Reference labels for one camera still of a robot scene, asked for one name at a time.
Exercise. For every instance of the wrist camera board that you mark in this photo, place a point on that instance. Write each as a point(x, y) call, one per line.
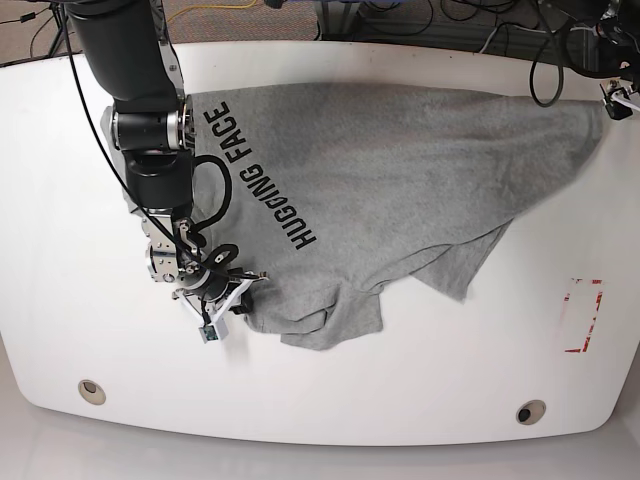
point(214, 331)

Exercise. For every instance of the table grommet hole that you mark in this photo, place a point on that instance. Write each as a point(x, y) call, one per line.
point(91, 392)
point(531, 412)

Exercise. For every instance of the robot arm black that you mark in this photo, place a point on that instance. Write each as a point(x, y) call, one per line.
point(615, 26)
point(151, 152)

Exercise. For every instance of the grey t-shirt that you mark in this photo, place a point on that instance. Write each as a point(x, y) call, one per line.
point(335, 190)

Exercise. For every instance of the right table grommet hole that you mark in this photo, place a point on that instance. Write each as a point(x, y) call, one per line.
point(531, 412)

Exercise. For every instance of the red tape marking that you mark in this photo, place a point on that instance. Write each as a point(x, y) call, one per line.
point(581, 306)

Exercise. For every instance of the left table grommet hole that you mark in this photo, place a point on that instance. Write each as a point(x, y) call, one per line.
point(91, 392)

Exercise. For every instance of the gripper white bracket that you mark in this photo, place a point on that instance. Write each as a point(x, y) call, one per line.
point(211, 296)
point(618, 98)

